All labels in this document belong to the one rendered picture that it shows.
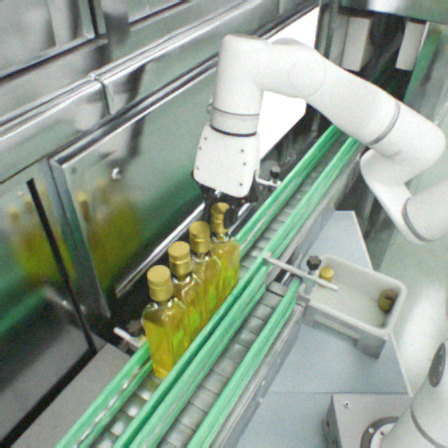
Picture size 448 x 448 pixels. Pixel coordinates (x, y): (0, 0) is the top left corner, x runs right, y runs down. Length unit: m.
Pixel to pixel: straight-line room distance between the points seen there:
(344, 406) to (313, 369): 0.19
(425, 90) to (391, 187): 0.78
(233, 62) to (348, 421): 0.64
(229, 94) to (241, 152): 0.09
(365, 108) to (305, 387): 0.60
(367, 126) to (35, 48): 0.48
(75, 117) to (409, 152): 0.51
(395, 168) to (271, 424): 0.56
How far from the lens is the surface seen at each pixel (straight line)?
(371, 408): 0.90
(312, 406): 1.01
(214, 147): 0.69
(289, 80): 0.64
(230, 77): 0.65
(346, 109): 0.75
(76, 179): 0.64
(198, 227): 0.72
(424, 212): 0.80
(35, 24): 0.61
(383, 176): 0.81
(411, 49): 1.65
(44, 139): 0.59
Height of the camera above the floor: 1.65
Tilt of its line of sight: 43 degrees down
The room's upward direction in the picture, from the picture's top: straight up
